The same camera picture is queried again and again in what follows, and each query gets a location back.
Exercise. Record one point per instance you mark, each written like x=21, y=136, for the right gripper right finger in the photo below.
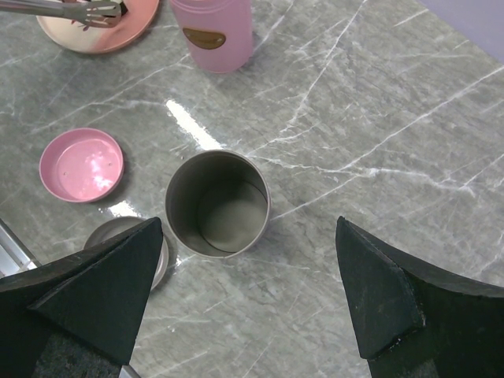
x=414, y=319

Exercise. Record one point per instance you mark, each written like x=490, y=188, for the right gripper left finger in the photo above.
x=78, y=316

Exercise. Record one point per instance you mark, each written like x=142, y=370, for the grey container lid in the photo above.
x=124, y=231

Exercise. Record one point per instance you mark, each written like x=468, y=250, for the pink container lid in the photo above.
x=81, y=165

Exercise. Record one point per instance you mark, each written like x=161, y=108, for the grey cylindrical container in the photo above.
x=218, y=204

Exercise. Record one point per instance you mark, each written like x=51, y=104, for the metal tongs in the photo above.
x=98, y=14

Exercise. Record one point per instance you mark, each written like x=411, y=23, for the sushi roll piece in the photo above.
x=123, y=7

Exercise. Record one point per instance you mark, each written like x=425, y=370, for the pink cylindrical container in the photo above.
x=219, y=34

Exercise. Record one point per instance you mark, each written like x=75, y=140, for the aluminium rail frame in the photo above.
x=15, y=256

